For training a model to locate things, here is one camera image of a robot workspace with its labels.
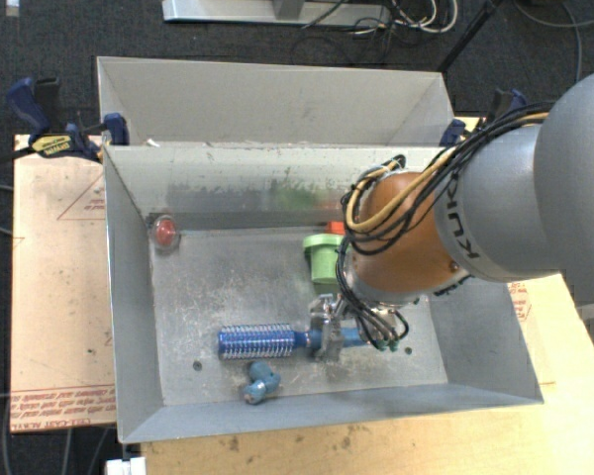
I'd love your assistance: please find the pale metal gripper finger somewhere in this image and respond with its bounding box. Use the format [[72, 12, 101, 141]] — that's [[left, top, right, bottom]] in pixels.
[[314, 339, 344, 364], [310, 313, 346, 338]]

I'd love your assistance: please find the red ball in clear cup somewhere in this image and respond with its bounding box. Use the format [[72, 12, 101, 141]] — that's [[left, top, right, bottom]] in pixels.
[[150, 214, 182, 255]]

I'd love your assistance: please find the green plastic cup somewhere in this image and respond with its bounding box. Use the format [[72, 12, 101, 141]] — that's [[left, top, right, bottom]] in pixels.
[[302, 234, 350, 286]]

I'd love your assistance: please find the brown cardboard board, red print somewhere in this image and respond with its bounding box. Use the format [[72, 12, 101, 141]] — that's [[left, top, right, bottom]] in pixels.
[[9, 134, 558, 434]]

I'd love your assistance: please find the grey metal bin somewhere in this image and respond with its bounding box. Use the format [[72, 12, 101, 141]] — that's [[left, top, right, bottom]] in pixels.
[[96, 55, 545, 444]]

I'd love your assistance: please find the blue hairbrush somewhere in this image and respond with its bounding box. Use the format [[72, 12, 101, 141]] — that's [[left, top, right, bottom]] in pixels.
[[217, 322, 373, 363]]

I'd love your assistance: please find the blue pipe-shaped toy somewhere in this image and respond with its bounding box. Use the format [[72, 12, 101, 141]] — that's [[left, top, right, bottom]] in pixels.
[[242, 361, 282, 406]]

